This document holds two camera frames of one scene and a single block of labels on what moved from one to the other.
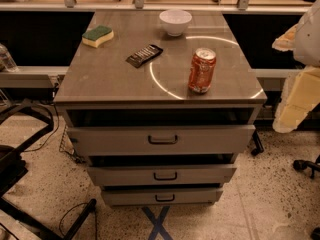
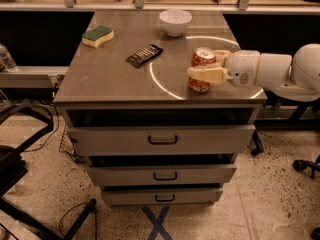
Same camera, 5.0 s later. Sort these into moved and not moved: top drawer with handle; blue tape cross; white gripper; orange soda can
Moved: white gripper
Not moved: top drawer with handle; orange soda can; blue tape cross
